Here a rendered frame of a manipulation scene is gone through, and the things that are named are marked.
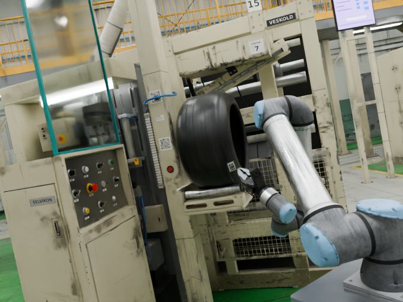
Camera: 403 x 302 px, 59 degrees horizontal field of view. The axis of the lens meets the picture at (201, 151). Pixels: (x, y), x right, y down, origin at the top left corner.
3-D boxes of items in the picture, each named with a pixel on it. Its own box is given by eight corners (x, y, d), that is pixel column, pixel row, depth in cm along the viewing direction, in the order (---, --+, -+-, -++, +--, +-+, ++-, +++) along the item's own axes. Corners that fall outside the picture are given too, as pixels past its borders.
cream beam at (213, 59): (179, 76, 238) (174, 55, 238) (191, 79, 262) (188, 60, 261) (269, 54, 219) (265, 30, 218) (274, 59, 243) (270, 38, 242)
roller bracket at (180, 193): (179, 206, 208) (176, 189, 207) (200, 191, 246) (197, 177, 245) (184, 205, 207) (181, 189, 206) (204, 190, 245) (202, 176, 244)
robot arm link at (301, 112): (304, 88, 162) (312, 217, 185) (279, 93, 160) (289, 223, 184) (317, 93, 151) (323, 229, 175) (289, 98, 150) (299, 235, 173)
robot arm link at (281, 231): (296, 235, 177) (298, 220, 169) (274, 241, 176) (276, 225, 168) (288, 220, 184) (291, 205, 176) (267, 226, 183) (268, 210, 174)
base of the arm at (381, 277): (434, 275, 120) (430, 247, 119) (401, 299, 111) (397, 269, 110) (381, 260, 136) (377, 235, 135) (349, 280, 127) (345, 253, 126)
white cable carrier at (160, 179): (158, 188, 225) (143, 113, 222) (162, 186, 229) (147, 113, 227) (165, 187, 223) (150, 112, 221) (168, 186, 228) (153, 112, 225)
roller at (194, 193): (184, 199, 210) (182, 192, 210) (186, 198, 215) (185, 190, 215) (241, 192, 199) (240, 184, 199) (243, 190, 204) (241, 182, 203)
